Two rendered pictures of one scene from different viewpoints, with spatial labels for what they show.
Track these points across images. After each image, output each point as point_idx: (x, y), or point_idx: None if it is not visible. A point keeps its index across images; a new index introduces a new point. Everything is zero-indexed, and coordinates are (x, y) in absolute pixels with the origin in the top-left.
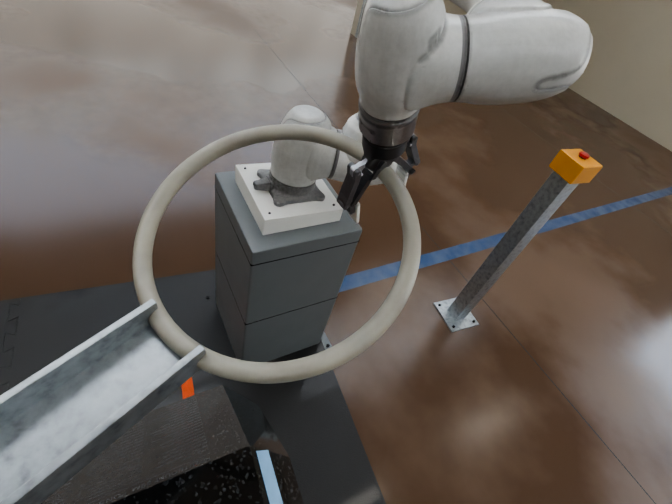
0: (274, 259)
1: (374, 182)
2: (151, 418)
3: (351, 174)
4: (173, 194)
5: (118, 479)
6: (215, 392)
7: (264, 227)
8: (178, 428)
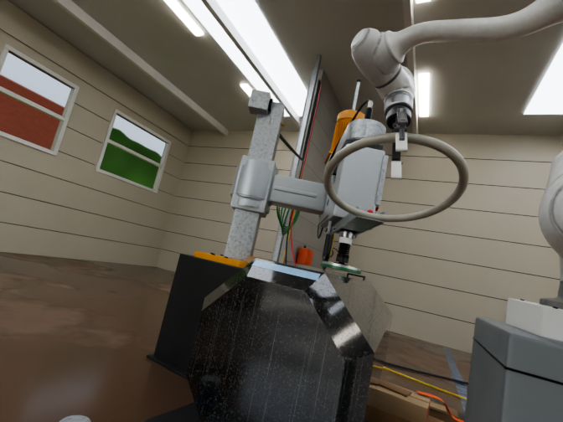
0: (477, 339)
1: (542, 232)
2: (373, 331)
3: None
4: (439, 205)
5: (348, 288)
6: (369, 342)
7: (507, 310)
8: (356, 311)
